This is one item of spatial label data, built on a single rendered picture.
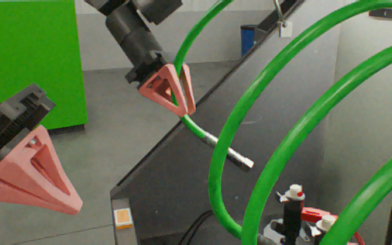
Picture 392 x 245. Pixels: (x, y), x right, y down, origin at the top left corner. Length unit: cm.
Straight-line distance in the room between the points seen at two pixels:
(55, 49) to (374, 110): 322
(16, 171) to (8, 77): 343
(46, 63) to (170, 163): 299
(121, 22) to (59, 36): 310
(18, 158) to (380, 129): 68
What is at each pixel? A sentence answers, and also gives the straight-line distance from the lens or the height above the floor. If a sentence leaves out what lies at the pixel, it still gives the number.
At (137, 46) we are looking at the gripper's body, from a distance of 59.
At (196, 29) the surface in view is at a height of 132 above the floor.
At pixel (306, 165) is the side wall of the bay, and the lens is 97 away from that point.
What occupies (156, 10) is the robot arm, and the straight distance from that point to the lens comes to 60.
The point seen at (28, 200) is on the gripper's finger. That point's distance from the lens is 32.
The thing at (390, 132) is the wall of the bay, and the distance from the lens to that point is 80.
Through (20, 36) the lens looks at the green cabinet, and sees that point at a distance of 367.
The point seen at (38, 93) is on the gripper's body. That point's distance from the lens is 32.
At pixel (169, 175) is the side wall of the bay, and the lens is 83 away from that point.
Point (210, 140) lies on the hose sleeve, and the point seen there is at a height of 115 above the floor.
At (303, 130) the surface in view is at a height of 127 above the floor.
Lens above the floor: 138
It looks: 20 degrees down
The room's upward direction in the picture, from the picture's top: straight up
